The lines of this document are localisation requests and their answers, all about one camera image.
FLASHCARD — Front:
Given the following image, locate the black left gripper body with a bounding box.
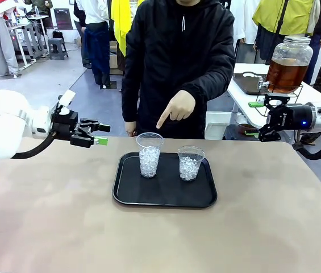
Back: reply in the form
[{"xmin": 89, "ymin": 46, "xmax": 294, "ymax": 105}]
[{"xmin": 51, "ymin": 110, "xmax": 82, "ymax": 142}]

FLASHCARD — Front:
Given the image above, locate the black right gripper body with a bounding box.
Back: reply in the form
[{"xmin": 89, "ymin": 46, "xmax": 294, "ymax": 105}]
[{"xmin": 267, "ymin": 102, "xmax": 315, "ymax": 132}]

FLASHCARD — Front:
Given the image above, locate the tall clear plastic cup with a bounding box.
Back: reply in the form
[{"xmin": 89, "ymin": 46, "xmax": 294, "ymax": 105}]
[{"xmin": 136, "ymin": 132, "xmax": 164, "ymax": 179}]

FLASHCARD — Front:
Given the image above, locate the short clear plastic cup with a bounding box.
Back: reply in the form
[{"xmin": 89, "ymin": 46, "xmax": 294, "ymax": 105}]
[{"xmin": 177, "ymin": 145, "xmax": 206, "ymax": 182}]

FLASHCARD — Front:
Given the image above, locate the person's left forearm black sleeve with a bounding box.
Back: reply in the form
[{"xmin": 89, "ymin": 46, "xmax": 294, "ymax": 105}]
[{"xmin": 184, "ymin": 61, "xmax": 234, "ymax": 100}]

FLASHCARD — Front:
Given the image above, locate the person's right forearm black sleeve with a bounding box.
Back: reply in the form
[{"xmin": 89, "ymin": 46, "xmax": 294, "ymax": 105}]
[{"xmin": 121, "ymin": 82, "xmax": 139, "ymax": 123}]

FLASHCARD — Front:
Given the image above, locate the person's right hand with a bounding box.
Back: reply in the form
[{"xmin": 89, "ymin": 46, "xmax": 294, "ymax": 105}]
[{"xmin": 124, "ymin": 121, "xmax": 138, "ymax": 137}]

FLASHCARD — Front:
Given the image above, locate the person's left hand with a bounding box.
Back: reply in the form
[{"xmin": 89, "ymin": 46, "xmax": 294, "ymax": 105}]
[{"xmin": 156, "ymin": 90, "xmax": 197, "ymax": 130}]

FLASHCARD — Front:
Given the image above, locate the metal drip basin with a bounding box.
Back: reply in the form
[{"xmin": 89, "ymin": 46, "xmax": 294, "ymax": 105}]
[{"xmin": 234, "ymin": 112, "xmax": 260, "ymax": 138}]

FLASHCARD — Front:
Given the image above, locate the brown serving tray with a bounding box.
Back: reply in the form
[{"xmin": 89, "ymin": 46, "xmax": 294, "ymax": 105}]
[{"xmin": 232, "ymin": 72, "xmax": 269, "ymax": 96}]

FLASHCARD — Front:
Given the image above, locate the white side table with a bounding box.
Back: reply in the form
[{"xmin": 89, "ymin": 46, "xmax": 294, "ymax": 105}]
[{"xmin": 227, "ymin": 63, "xmax": 321, "ymax": 129}]

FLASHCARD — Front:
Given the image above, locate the glass tea dispenser jar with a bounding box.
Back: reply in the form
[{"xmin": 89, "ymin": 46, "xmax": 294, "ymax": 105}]
[{"xmin": 256, "ymin": 35, "xmax": 314, "ymax": 94}]

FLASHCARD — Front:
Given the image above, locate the white floor box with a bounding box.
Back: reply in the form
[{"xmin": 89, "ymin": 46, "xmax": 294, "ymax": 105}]
[{"xmin": 205, "ymin": 111, "xmax": 232, "ymax": 140}]

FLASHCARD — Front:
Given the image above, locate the cardboard box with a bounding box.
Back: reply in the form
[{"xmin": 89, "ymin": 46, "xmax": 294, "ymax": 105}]
[{"xmin": 109, "ymin": 41, "xmax": 124, "ymax": 76}]

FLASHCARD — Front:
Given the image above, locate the mannequin with navy garment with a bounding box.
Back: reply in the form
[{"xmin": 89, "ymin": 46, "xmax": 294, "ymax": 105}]
[{"xmin": 73, "ymin": 0, "xmax": 112, "ymax": 89}]

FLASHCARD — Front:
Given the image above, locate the grey plastic stool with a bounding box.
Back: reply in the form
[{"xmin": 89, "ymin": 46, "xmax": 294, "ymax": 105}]
[{"xmin": 48, "ymin": 38, "xmax": 69, "ymax": 60}]

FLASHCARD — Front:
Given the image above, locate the person in yellow-green jacket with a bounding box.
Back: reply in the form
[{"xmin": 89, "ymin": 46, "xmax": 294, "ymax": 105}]
[{"xmin": 252, "ymin": 0, "xmax": 321, "ymax": 65}]

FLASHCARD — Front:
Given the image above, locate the black plastic serving tray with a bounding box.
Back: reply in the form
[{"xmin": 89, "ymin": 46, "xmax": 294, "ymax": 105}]
[{"xmin": 111, "ymin": 151, "xmax": 218, "ymax": 209}]

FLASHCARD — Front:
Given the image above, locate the yellow hanging garment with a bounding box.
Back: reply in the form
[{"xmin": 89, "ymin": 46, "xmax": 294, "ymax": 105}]
[{"xmin": 111, "ymin": 0, "xmax": 135, "ymax": 57}]

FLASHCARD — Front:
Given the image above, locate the black board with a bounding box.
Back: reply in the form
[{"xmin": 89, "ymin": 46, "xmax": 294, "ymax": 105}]
[{"xmin": 53, "ymin": 7, "xmax": 74, "ymax": 31}]

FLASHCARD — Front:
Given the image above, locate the person in black jacket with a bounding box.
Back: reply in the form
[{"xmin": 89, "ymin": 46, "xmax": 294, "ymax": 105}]
[{"xmin": 120, "ymin": 0, "xmax": 236, "ymax": 140}]

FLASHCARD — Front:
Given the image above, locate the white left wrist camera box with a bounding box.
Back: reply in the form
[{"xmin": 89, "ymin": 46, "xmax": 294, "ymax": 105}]
[{"xmin": 56, "ymin": 89, "xmax": 77, "ymax": 116}]

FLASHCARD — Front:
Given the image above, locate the black wire dispenser stand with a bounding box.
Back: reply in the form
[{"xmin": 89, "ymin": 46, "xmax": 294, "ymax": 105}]
[{"xmin": 255, "ymin": 83, "xmax": 305, "ymax": 117}]

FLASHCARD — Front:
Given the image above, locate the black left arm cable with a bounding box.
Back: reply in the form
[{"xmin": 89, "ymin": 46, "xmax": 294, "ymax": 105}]
[{"xmin": 11, "ymin": 133, "xmax": 55, "ymax": 160}]

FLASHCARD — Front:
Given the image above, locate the white frame desk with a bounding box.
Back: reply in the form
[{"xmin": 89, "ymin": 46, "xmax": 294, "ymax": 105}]
[{"xmin": 5, "ymin": 14, "xmax": 49, "ymax": 69}]

